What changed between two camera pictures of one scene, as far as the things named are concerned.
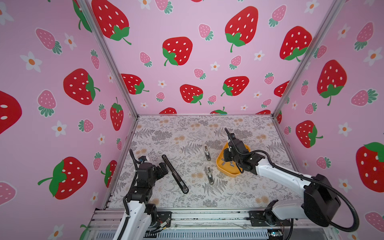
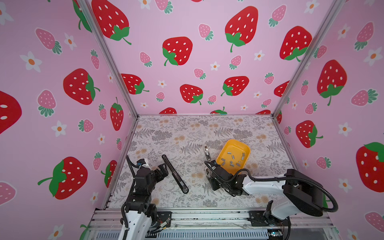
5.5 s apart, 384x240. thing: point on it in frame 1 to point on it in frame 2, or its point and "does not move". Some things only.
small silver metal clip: x=207 y=153 does not move
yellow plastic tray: x=229 y=168 does not move
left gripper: x=160 y=174 does not move
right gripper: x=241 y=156 to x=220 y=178
